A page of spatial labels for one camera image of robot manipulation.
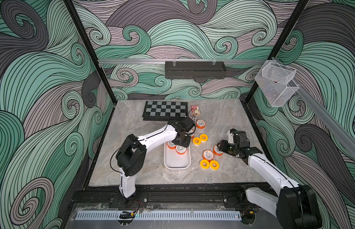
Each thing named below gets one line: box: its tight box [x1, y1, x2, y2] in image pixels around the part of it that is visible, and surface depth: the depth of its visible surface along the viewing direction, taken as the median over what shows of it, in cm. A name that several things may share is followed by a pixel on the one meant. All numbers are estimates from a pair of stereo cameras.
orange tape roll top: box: [196, 119, 206, 130], surface depth 106 cm
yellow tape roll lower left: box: [199, 159, 210, 170], surface depth 87 cm
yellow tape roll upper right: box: [199, 133, 209, 142], surface depth 99 cm
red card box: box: [190, 104, 201, 115], surface depth 116 cm
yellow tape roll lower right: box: [208, 159, 220, 171], surface depth 85 cm
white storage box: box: [163, 142, 192, 170], surface depth 89 cm
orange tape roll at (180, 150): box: [175, 145, 187, 156], surface depth 92 cm
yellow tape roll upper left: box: [192, 136, 202, 146], surface depth 97 cm
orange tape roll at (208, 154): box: [202, 149, 215, 163], surface depth 90 cm
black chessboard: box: [142, 100, 188, 121], surface depth 113 cm
